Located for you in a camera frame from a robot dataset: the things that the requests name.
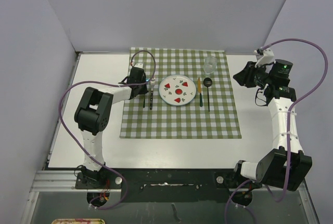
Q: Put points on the white plate with strawberries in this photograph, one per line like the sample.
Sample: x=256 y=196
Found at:
x=177 y=90

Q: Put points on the green white checkered tablecloth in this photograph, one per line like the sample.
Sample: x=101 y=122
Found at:
x=191 y=121

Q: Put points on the black spoon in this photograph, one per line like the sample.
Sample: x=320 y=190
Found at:
x=207 y=82

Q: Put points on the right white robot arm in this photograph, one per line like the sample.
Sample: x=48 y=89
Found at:
x=287 y=154

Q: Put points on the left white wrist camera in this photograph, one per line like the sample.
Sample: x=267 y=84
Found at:
x=139 y=65

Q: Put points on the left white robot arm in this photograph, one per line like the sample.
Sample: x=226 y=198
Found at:
x=92 y=116

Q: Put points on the iridescent rainbow fork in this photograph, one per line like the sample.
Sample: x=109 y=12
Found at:
x=144 y=100

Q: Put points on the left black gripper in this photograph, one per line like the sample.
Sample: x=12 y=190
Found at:
x=143 y=91

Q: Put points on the yellow rimmed tray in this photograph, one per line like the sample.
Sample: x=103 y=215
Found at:
x=78 y=221

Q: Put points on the silver fork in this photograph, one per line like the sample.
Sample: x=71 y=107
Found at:
x=152 y=84

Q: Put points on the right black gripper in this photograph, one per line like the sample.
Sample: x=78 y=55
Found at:
x=244 y=77

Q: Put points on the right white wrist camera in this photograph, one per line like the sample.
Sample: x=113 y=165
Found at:
x=264 y=56

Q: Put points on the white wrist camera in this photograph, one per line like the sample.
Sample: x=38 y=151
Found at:
x=139 y=65
x=264 y=56

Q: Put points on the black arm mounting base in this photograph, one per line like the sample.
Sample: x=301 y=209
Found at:
x=160 y=185

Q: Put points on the green handled knife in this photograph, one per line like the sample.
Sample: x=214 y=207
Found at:
x=200 y=92

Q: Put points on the clear drinking glass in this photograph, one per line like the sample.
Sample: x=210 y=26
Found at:
x=210 y=64

